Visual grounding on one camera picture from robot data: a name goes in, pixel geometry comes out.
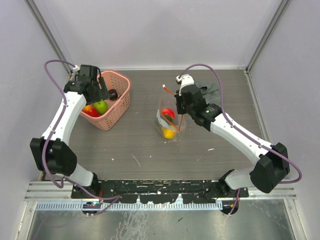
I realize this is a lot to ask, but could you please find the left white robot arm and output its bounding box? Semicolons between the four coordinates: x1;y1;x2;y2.
30;64;110;199

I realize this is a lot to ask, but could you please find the green apple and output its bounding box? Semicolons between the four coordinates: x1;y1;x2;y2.
93;100;109;115

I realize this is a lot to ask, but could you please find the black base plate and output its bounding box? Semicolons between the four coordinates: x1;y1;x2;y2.
71;179;250;205

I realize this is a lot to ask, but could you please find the dark brown fruit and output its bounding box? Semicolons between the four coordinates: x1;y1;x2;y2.
108;89;119;101

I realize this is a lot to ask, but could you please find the grey cloth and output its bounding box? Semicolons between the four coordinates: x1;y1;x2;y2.
195;81;221;107

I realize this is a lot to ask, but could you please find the clear zip top bag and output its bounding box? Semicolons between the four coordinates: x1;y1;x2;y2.
155;84;187;142

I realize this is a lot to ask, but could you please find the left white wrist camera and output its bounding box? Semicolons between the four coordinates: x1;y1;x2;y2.
72;65;80;72

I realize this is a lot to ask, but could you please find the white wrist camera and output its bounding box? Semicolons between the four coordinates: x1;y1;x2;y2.
175;74;195;96
72;65;80;72

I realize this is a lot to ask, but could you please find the right aluminium frame post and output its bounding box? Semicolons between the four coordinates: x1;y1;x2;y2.
245;0;292;74

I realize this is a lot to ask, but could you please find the dark green avocado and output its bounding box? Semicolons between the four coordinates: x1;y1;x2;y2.
164;114;173;123

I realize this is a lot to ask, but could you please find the aluminium frame post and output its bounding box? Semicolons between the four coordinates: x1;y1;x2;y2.
24;0;75;63
245;0;292;74

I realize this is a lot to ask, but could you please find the red yellow mango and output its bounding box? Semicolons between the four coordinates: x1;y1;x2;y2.
82;105;100;118

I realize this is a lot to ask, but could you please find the red apple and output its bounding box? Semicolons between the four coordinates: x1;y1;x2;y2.
161;108;175;119

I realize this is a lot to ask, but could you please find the left aluminium frame post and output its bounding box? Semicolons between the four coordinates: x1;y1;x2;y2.
24;0;75;63

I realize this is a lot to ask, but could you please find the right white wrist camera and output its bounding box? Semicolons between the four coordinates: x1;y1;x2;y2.
175;74;195;96

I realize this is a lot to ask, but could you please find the slotted cable duct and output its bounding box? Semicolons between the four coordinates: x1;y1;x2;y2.
35;200;223;212

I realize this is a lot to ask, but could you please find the pink plastic basket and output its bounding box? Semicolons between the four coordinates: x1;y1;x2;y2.
80;70;132;131

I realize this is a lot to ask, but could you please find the yellow pear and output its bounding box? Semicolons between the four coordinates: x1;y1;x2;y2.
161;127;176;140

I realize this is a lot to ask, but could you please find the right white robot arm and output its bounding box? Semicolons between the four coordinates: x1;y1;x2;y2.
175;84;290;197

